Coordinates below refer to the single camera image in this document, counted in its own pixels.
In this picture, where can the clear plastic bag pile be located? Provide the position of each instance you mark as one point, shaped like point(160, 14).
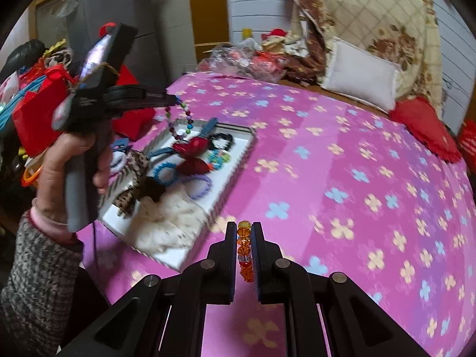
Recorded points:
point(245, 59)

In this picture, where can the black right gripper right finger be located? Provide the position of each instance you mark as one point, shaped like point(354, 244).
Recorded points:
point(268, 288)

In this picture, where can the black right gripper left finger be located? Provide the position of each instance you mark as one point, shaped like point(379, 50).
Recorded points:
point(220, 267)

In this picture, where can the red heart cushion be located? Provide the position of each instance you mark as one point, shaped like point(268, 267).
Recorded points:
point(421, 120)

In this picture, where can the grey knit sleeve forearm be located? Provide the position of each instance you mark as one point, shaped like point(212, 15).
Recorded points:
point(37, 298)

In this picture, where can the left hand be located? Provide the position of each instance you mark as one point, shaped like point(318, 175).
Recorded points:
point(50, 196)

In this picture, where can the white small pillow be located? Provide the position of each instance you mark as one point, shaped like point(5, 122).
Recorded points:
point(361, 76)

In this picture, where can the santa plush toy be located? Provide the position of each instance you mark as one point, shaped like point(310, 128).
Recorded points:
point(275, 41)

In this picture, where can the blue square hair claw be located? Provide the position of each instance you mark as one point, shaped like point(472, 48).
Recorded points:
point(121, 145)

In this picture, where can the red paper bag right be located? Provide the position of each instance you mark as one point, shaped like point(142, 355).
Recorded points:
point(467, 143)

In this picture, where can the red satin bow clip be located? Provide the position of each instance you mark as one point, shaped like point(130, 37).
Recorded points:
point(193, 166)

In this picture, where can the striped white tray box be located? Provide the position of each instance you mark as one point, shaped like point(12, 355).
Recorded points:
point(212, 202)

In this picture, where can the cream dotted scrunchie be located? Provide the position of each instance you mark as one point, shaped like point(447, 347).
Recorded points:
point(173, 222)

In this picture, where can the leopard ribbon brown scrunchie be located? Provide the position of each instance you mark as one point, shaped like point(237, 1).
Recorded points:
point(141, 185)

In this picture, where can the floral beige quilt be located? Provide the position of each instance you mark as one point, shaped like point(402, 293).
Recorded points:
point(404, 32)

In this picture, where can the pink floral bedsheet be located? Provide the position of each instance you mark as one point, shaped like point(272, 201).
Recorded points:
point(341, 189)

